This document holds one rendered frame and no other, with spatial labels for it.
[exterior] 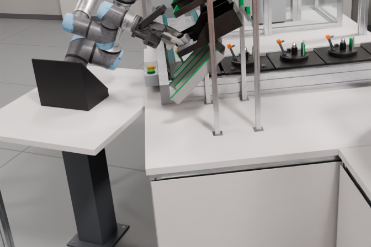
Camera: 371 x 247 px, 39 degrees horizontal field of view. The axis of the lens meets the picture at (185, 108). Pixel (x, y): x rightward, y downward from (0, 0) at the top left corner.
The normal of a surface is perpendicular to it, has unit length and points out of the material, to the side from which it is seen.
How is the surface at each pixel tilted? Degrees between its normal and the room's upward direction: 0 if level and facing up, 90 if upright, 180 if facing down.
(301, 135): 0
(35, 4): 90
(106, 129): 0
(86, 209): 90
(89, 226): 90
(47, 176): 0
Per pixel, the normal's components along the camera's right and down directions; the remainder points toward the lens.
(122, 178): -0.07, -0.91
